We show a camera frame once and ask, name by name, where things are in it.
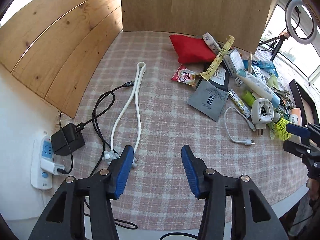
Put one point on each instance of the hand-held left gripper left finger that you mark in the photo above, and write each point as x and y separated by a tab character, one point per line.
122	172

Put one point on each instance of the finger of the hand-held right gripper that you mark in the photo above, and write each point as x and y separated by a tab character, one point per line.
296	129
297	148

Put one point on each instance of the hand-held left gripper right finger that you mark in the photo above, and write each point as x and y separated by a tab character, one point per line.
191	172

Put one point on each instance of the orange tissue pack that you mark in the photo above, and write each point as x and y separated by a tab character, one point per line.
295	116

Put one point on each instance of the yellow plastic shuttlecock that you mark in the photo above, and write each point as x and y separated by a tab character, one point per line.
281	127

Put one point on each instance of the metal clips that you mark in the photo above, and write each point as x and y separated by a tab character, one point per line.
282	93

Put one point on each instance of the white plug-in device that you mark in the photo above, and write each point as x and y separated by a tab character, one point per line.
261	112

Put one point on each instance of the black shallow tray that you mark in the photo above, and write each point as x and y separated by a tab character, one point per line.
296	90

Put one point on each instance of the pale green cloth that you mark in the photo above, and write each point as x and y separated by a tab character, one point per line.
272	80

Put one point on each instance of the white tube blue cap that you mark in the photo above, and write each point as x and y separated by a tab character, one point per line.
257	85

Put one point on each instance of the lime green small case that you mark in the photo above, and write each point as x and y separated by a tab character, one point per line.
247	96

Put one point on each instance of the patterned lighter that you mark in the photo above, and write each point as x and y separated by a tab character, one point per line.
240	103

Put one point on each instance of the black charger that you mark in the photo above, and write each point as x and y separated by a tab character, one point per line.
67	140

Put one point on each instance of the blue packet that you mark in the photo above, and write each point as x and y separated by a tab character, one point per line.
265	65

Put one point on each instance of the white plug adapter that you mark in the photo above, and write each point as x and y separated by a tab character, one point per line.
50	166

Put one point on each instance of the grey foil sachet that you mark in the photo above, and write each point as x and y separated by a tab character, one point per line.
207	100

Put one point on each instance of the thin wooden stick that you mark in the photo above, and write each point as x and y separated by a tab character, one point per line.
250	62

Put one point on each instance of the white power strip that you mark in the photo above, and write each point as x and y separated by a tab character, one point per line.
41	180

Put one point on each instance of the black tripod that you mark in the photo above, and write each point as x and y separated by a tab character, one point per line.
277	47

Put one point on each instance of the grey metal tin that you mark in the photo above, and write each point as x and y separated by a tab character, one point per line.
232	62

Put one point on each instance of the black pouch white label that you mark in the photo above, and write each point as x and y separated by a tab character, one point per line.
218	76

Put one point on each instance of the red white creamer sachet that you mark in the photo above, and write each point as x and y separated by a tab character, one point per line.
183	76

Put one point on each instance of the yellow stick packet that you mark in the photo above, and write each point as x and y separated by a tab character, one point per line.
218	57

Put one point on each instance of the patterned white tissue pack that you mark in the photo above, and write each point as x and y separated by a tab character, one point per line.
211	42

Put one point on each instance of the red cloth pouch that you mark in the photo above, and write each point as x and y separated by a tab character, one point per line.
192	48

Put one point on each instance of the slatted pine wood panel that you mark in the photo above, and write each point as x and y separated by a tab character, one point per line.
50	42

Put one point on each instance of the plain wooden board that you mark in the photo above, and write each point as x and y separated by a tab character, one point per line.
187	5

